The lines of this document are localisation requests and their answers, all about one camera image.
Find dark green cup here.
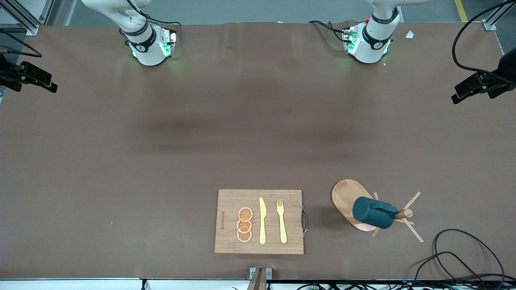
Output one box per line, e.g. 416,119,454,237
352,196,397,230

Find wooden mug rack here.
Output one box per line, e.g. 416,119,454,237
331,179,424,244

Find bamboo cutting board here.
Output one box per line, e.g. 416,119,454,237
214,189,309,255

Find yellow plastic fork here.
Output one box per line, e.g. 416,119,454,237
277,199,288,244

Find yellow plastic knife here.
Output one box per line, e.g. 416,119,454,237
259,197,267,245

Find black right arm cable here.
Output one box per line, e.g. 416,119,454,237
0,28,43,57

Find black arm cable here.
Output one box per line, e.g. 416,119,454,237
452,0,516,77
0,28,43,57

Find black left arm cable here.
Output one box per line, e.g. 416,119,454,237
452,0,516,77

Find aluminium frame profile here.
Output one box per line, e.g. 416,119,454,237
0,0,55,36
483,8,504,32

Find black right base cable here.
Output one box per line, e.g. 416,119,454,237
143,15,181,28

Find black base cable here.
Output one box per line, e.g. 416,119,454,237
143,15,181,28
308,20,347,43

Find black floor cable small loop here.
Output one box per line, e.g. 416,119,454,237
411,251,490,288

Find black left base cable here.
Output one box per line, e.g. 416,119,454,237
308,20,347,43

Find black floor cable large loop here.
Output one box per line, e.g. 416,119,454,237
433,229,505,284

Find metal table edge bracket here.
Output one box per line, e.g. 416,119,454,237
247,267,273,290

